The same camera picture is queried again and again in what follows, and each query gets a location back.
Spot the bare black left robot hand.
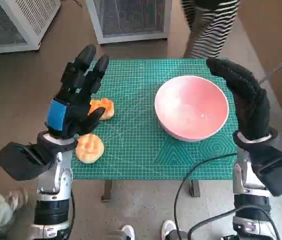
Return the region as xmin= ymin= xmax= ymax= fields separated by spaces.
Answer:
xmin=44 ymin=44 xmax=110 ymax=140

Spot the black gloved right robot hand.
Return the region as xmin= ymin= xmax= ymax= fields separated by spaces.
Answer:
xmin=206 ymin=57 xmax=272 ymax=141

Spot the pink bowl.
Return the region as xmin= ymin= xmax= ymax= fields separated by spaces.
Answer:
xmin=154 ymin=76 xmax=230 ymax=143

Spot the white mesh cabinet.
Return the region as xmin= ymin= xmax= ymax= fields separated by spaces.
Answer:
xmin=0 ymin=0 xmax=62 ymax=55
xmin=85 ymin=0 xmax=173 ymax=45

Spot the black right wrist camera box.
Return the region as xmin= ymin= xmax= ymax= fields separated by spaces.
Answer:
xmin=252 ymin=147 xmax=282 ymax=197

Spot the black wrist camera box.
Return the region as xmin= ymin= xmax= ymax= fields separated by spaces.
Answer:
xmin=252 ymin=147 xmax=282 ymax=197
xmin=0 ymin=141 xmax=54 ymax=181

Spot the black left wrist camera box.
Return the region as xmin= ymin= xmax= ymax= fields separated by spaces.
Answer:
xmin=0 ymin=141 xmax=54 ymax=181

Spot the white shoe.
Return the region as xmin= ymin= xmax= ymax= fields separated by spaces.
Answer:
xmin=161 ymin=219 xmax=178 ymax=240
xmin=120 ymin=224 xmax=136 ymax=240

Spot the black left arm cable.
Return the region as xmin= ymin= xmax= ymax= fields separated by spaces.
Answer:
xmin=63 ymin=188 xmax=76 ymax=240

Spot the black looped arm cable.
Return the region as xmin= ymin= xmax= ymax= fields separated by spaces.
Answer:
xmin=190 ymin=204 xmax=282 ymax=240

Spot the long black cable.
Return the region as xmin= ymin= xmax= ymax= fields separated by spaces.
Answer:
xmin=173 ymin=152 xmax=238 ymax=240

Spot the round toy bread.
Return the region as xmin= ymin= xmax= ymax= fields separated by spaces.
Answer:
xmin=75 ymin=133 xmax=105 ymax=165

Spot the green cutting mat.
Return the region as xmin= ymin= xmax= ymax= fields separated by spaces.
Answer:
xmin=69 ymin=58 xmax=239 ymax=181

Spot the oblong toy bread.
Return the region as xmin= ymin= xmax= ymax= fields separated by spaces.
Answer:
xmin=87 ymin=98 xmax=116 ymax=121

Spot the dark table leg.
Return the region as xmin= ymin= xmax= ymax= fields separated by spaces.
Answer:
xmin=100 ymin=179 xmax=113 ymax=202
xmin=190 ymin=179 xmax=201 ymax=198

